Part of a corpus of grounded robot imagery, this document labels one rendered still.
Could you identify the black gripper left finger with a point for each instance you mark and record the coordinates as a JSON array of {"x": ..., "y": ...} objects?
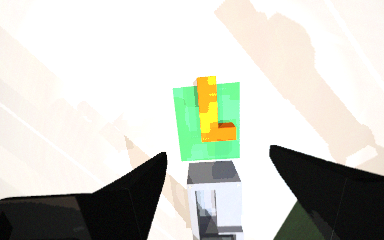
[{"x": 122, "y": 210}]

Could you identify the orange block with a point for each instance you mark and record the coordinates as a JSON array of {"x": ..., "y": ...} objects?
[{"x": 211, "y": 130}]

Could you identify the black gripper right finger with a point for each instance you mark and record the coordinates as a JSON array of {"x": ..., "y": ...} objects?
[{"x": 345, "y": 203}]

